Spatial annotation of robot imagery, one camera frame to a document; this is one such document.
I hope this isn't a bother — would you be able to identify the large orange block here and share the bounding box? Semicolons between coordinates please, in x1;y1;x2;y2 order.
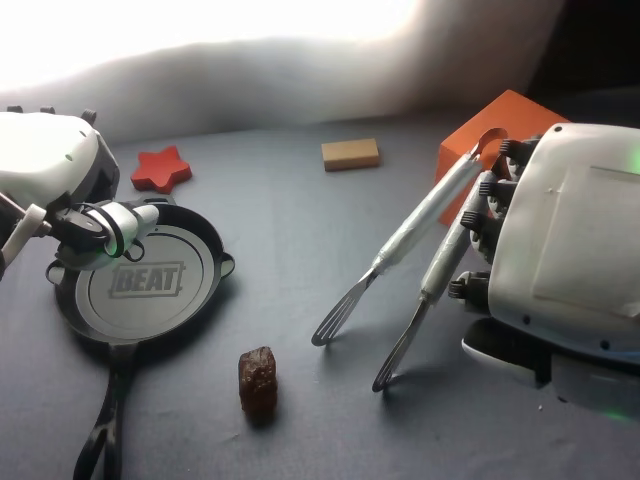
433;89;574;229

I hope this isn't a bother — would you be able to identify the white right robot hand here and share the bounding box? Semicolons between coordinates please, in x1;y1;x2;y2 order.
447;122;640;424

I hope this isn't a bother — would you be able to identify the white backdrop sheet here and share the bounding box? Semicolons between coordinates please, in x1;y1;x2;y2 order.
0;0;569;151

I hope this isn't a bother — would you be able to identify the brown toy meat chunk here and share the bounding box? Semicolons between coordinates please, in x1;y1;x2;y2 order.
237;344;279;414

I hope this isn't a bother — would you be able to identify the red star block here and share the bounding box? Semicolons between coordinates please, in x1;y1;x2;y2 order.
130;145;194;195

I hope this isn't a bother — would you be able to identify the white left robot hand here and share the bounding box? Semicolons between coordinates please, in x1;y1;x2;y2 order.
0;105;162;274

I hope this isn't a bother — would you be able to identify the grey table cloth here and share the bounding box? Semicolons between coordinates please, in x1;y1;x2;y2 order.
0;82;640;480

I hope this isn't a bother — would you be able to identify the tan wooden rectangular block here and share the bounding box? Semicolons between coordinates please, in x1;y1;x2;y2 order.
321;138;380;173

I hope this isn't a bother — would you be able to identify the black frying pan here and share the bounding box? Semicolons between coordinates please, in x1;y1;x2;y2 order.
45;194;237;480

